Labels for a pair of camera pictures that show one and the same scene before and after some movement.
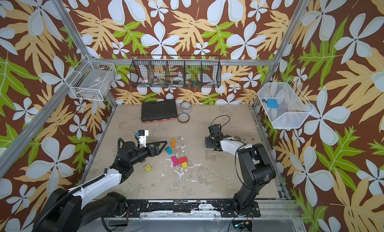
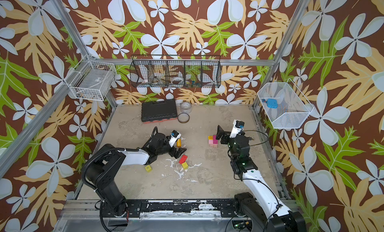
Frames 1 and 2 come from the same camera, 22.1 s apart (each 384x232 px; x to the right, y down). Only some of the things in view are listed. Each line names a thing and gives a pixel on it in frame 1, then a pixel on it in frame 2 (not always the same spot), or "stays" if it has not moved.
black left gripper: (155, 144) to (179, 152)
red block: (182, 160) stays
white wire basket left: (91, 80) stays
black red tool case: (158, 111) stays
